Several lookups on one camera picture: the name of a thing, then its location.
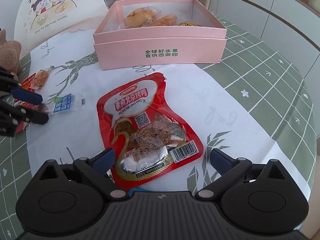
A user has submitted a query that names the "pink cardboard box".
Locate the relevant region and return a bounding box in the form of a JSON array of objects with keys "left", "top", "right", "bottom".
[{"left": 93, "top": 0, "right": 227, "bottom": 70}]

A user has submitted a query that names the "white printed table runner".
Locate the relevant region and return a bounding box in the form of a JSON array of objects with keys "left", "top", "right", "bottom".
[{"left": 25, "top": 27, "right": 304, "bottom": 198}]

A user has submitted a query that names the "long thin red packet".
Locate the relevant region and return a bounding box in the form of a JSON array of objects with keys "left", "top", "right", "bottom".
[{"left": 14, "top": 97, "right": 33, "bottom": 132}]

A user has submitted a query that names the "golden pastry packet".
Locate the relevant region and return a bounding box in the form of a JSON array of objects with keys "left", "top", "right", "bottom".
[{"left": 124, "top": 8, "right": 163, "bottom": 28}]

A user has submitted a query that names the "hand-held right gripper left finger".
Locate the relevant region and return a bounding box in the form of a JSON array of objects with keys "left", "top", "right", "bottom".
[{"left": 36, "top": 148, "right": 127, "bottom": 201}]

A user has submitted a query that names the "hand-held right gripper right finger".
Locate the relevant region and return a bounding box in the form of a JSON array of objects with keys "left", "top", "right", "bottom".
[{"left": 195, "top": 148, "right": 287, "bottom": 201}]

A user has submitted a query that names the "flaky pastry packet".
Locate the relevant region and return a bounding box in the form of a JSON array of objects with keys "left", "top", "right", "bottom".
[{"left": 147, "top": 14, "right": 179, "bottom": 27}]

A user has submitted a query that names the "large red meat snack packet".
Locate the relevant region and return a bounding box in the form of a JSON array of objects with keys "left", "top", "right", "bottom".
[{"left": 96, "top": 72, "right": 204, "bottom": 189}]

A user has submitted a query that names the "white curved cabinet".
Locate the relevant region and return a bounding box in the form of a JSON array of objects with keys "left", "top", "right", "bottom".
[{"left": 210, "top": 0, "right": 320, "bottom": 140}]

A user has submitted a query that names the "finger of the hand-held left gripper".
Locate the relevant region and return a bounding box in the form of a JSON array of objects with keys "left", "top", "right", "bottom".
[
  {"left": 0, "top": 67, "right": 42, "bottom": 105},
  {"left": 0, "top": 100, "right": 50, "bottom": 130}
]

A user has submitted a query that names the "small orange snack packet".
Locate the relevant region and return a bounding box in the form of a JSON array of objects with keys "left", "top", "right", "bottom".
[{"left": 29, "top": 66, "right": 55, "bottom": 89}]

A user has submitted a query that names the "brown plush rabbit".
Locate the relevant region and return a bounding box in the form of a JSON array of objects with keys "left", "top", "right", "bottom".
[{"left": 0, "top": 29, "right": 23, "bottom": 77}]

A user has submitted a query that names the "small blue white packet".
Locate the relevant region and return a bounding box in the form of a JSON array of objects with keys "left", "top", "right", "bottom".
[{"left": 49, "top": 94, "right": 87, "bottom": 114}]

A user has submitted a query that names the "cartoon printed chair cover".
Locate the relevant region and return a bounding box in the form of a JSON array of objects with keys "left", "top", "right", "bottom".
[{"left": 14, "top": 0, "right": 150, "bottom": 60}]

